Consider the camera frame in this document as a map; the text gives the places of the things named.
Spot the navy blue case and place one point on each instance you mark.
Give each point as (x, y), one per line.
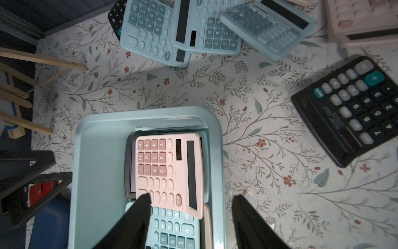
(51, 225)

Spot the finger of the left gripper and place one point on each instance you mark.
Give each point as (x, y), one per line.
(16, 205)
(18, 167)

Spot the wooden easel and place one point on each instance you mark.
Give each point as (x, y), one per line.
(19, 97)

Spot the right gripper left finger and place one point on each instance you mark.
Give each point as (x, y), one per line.
(131, 230)

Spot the red stapler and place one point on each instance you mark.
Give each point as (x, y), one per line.
(39, 190)

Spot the small pink calculator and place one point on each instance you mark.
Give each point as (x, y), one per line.
(208, 239)

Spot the mint green storage box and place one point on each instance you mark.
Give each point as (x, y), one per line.
(98, 195)

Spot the black calculator under pink one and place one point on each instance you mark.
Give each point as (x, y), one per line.
(350, 111)

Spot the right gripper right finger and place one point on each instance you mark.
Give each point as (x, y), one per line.
(251, 230)

